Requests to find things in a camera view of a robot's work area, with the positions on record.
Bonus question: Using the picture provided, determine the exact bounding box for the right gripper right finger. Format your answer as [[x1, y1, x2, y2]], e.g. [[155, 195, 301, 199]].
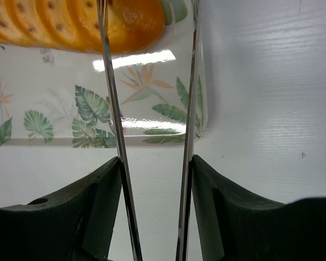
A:
[[192, 155, 326, 260]]

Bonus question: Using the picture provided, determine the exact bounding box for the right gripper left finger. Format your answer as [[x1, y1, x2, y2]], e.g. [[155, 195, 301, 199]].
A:
[[0, 157, 122, 260]]

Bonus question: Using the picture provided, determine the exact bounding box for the long seeded fake baguette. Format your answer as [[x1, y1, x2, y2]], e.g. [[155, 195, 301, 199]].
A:
[[0, 1, 166, 55]]

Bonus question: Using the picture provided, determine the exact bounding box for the floral leaf print tray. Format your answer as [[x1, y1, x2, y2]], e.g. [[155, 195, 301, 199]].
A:
[[0, 1, 208, 148]]

